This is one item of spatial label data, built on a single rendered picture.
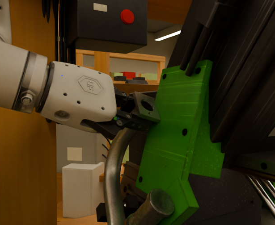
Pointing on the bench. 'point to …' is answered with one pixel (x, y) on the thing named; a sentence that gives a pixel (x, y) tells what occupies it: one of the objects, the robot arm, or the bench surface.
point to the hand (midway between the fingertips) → (136, 114)
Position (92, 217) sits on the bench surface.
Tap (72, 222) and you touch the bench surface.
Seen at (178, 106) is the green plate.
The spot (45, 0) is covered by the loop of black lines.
